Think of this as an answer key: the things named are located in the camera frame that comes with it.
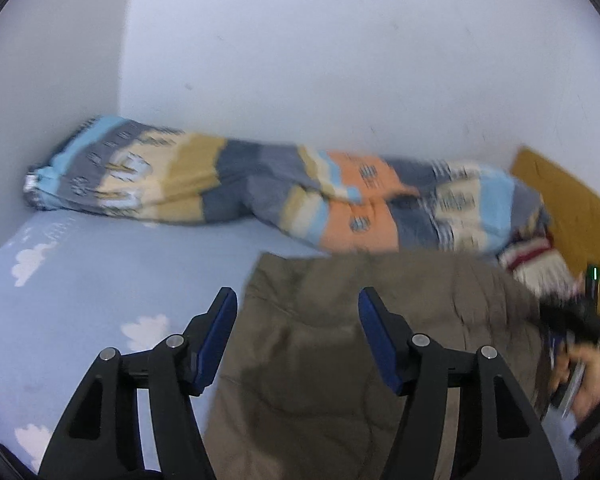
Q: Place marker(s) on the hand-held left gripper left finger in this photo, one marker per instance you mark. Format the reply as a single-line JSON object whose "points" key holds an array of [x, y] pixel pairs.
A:
{"points": [[215, 340]]}

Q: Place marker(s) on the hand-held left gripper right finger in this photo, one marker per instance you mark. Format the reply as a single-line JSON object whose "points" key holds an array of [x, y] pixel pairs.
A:
{"points": [[380, 345]]}

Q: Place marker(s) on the olive green puffer jacket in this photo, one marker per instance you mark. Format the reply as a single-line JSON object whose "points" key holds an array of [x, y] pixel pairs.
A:
{"points": [[305, 320]]}

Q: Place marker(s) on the person's right hand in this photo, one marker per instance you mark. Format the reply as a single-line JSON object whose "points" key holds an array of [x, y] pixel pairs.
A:
{"points": [[592, 375]]}

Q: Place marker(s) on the star and stripe printed pillow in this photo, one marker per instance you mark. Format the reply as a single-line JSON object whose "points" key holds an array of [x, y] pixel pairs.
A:
{"points": [[530, 260]]}

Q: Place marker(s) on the wooden headboard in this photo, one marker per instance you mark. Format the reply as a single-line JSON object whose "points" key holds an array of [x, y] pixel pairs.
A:
{"points": [[570, 210]]}

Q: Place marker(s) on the light blue cloud-print bed sheet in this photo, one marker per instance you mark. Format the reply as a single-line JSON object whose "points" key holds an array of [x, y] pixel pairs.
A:
{"points": [[105, 280]]}

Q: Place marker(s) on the patchwork printed quilt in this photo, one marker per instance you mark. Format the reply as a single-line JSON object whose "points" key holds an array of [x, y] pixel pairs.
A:
{"points": [[230, 180]]}

